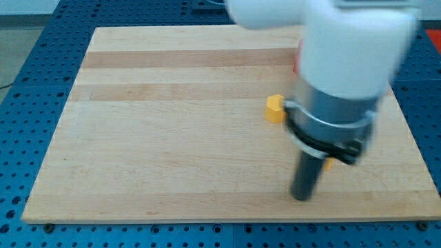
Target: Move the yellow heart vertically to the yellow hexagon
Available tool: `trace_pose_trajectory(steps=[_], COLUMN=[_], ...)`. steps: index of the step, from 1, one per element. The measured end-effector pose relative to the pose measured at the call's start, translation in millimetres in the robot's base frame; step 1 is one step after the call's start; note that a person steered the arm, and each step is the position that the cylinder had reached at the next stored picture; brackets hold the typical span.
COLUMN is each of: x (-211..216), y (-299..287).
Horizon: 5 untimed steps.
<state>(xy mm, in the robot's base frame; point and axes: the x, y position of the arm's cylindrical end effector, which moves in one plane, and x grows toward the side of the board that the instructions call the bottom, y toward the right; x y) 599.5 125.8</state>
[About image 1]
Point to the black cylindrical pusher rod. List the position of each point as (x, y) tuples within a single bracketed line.
[(306, 176)]

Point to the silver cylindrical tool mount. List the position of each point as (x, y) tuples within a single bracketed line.
[(327, 125)]

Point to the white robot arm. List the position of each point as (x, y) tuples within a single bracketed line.
[(346, 60)]

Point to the yellow hexagon block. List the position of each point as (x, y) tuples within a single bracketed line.
[(274, 110)]

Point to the red block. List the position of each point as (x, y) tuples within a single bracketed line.
[(297, 58)]

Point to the wooden board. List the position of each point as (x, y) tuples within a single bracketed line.
[(167, 125)]

